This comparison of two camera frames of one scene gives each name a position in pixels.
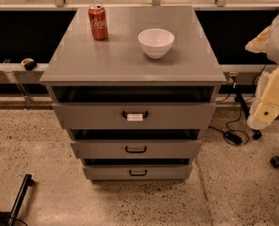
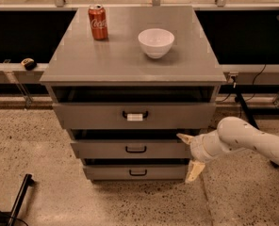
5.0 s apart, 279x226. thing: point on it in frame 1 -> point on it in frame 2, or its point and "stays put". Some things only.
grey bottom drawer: (139, 172) stays put
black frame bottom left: (11, 218) stays put
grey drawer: (136, 148) stays put
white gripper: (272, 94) -> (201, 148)
